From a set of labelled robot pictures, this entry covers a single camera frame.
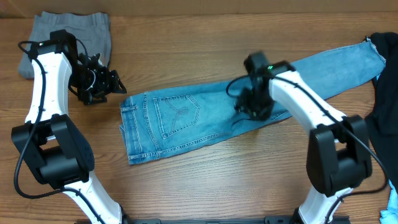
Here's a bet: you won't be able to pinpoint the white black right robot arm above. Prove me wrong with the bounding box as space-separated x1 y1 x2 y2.
234 52 372 223

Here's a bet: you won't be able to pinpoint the folded grey shorts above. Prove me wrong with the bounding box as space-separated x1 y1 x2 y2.
29 11 112 65

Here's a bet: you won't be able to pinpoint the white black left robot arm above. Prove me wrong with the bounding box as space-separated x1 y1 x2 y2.
11 30 131 223

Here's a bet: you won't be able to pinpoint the light blue cloth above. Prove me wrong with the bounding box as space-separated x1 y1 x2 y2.
379 181 398 224

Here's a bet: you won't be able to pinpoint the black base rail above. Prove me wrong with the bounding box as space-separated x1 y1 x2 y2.
129 215 351 224

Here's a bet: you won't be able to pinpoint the blue denim jeans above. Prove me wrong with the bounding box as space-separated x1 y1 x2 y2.
119 40 386 165

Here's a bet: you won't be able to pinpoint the black garment pile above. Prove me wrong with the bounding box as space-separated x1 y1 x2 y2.
366 32 397 187

